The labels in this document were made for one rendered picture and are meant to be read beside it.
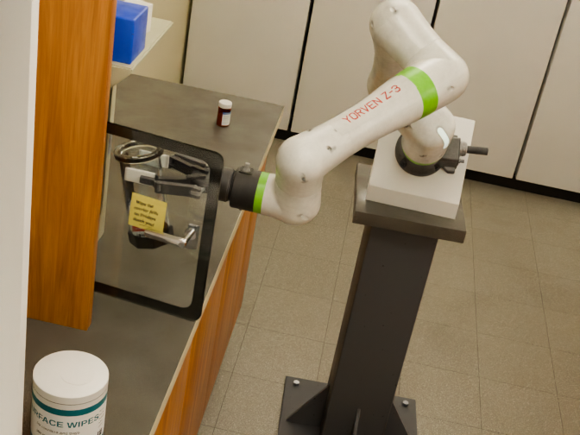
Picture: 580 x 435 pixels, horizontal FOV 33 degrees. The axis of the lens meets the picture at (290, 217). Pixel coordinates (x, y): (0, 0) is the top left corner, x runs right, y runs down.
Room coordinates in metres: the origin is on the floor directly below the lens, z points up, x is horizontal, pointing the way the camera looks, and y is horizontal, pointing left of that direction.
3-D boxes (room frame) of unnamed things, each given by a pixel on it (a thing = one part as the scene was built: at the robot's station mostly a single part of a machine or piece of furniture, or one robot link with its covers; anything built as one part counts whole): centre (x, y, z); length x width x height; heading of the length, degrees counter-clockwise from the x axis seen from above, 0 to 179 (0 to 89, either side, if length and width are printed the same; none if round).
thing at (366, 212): (2.56, -0.33, 0.92); 0.32 x 0.32 x 0.04; 0
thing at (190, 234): (1.65, 0.23, 1.20); 0.10 x 0.05 x 0.03; 79
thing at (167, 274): (1.70, 0.30, 1.19); 0.30 x 0.01 x 0.40; 79
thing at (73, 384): (1.32, 0.33, 1.01); 0.13 x 0.13 x 0.15
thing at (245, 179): (1.87, 0.11, 1.22); 0.09 x 0.06 x 0.12; 176
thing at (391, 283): (2.56, -0.33, 0.45); 0.48 x 0.48 x 0.90; 0
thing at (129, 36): (1.78, 0.40, 1.55); 0.10 x 0.10 x 0.09; 87
